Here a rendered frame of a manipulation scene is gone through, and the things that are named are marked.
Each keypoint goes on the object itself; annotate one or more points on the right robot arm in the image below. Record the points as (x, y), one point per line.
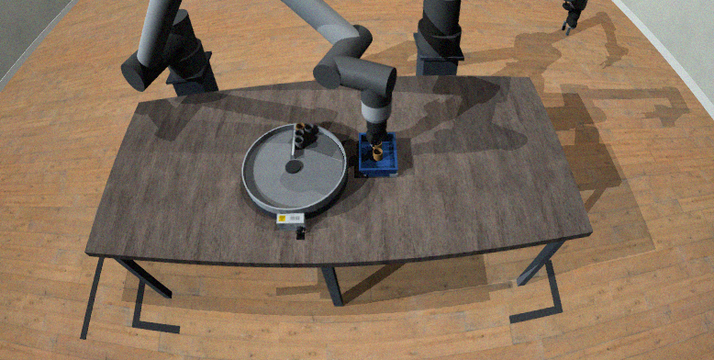
(186, 55)

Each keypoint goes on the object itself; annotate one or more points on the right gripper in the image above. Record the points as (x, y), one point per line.
(376, 122)

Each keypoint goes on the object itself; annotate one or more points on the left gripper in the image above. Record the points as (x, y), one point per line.
(573, 14)

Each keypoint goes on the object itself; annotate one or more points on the blue open crate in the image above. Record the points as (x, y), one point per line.
(372, 168)

